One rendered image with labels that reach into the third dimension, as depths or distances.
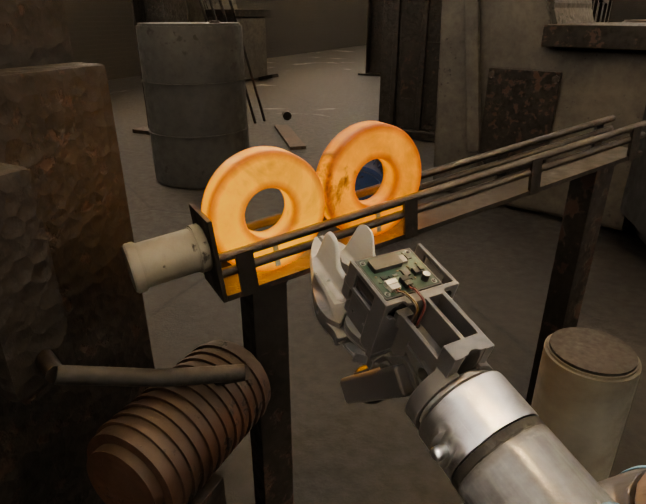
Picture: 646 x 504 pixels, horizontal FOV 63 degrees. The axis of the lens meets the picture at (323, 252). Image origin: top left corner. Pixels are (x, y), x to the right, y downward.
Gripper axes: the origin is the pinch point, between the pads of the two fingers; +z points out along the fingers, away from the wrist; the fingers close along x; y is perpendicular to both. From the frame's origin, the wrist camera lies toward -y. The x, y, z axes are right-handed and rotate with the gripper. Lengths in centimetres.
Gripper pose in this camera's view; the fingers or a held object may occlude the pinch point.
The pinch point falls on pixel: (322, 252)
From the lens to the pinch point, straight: 52.5
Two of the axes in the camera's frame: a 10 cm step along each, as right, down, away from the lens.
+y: 1.5, -7.6, -6.4
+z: -4.7, -6.2, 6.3
